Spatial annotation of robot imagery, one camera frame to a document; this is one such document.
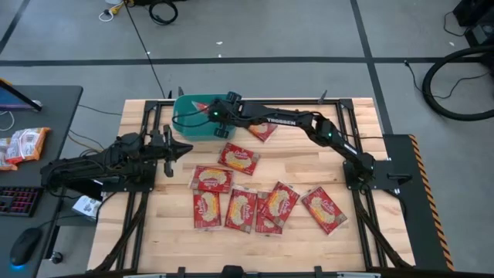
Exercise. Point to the white printed carton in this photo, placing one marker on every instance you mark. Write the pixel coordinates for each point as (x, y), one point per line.
(86, 206)

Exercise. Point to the black equipment case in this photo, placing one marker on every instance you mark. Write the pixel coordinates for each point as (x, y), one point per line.
(478, 23)

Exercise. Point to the black rounded object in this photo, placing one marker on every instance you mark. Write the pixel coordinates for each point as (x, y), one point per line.
(232, 272)

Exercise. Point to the black backlit keyboard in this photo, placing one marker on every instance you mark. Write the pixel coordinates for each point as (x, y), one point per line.
(19, 201)

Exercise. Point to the black desk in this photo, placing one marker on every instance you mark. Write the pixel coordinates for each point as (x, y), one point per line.
(58, 116)

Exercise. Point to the tilted computer monitor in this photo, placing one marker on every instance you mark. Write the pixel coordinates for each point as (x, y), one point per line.
(15, 101)

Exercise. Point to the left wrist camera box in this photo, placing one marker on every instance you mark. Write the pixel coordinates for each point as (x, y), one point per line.
(156, 136)

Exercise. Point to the black aluminium table frame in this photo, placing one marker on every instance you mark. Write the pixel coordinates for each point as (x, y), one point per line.
(346, 104)

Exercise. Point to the red popcorn bag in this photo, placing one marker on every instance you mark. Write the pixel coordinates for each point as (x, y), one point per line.
(323, 210)
(264, 132)
(241, 209)
(281, 202)
(264, 226)
(207, 210)
(200, 107)
(211, 179)
(238, 159)

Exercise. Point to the black platform with hazard stripe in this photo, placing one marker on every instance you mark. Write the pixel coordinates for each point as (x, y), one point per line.
(420, 231)

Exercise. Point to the orange snack bag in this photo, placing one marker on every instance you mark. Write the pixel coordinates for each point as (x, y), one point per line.
(4, 160)
(27, 144)

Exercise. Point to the black caster wheel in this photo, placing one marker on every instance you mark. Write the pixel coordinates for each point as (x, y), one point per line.
(56, 258)

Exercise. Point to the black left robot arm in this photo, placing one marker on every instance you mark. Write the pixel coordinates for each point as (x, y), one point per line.
(96, 166)

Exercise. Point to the black computer mouse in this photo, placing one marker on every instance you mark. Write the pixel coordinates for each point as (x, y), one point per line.
(25, 245)

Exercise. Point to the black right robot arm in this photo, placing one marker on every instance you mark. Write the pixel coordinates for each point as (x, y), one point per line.
(285, 117)

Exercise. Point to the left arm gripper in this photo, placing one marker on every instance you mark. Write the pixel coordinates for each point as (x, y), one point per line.
(168, 154)

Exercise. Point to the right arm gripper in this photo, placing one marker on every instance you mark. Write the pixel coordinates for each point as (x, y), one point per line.
(224, 114)

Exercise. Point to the black box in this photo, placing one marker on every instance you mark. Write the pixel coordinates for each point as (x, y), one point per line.
(90, 190)

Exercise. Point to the teal plastic basket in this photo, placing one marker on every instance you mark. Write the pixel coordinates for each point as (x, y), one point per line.
(200, 133)

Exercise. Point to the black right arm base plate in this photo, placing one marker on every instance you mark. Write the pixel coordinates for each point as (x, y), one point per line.
(386, 173)

